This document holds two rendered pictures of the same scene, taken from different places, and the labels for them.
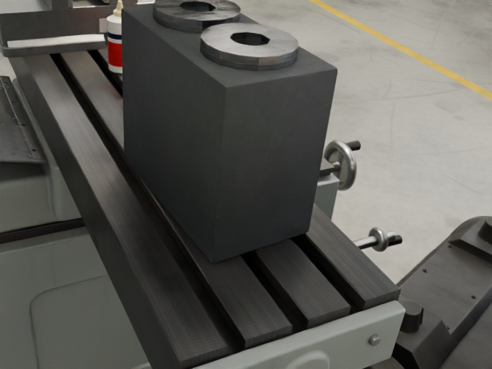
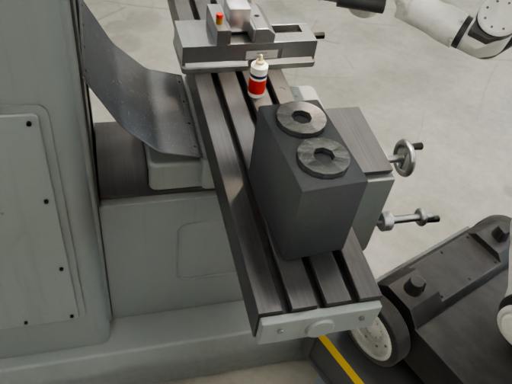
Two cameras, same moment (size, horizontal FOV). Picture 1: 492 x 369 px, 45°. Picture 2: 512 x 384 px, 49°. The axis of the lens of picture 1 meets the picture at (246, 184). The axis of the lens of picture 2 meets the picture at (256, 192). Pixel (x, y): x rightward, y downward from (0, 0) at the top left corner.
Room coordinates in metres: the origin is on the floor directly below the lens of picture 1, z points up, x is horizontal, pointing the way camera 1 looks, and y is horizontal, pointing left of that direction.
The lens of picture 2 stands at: (-0.18, -0.01, 1.76)
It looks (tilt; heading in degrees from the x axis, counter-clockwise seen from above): 46 degrees down; 10
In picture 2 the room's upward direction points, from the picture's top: 10 degrees clockwise
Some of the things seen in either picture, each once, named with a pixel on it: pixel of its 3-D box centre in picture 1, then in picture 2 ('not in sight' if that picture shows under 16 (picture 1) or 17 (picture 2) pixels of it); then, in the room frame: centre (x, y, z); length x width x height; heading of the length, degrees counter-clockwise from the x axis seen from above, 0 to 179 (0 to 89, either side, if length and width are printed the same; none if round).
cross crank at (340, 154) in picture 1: (326, 168); (393, 158); (1.17, -0.18, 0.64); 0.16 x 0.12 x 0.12; 120
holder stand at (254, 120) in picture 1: (216, 115); (302, 176); (0.57, 0.04, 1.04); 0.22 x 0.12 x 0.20; 36
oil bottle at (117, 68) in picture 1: (120, 36); (258, 75); (0.90, 0.22, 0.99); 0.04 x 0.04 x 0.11
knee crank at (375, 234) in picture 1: (363, 243); (408, 218); (1.07, -0.27, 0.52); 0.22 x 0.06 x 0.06; 120
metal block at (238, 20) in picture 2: not in sight; (236, 14); (1.04, 0.32, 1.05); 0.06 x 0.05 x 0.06; 32
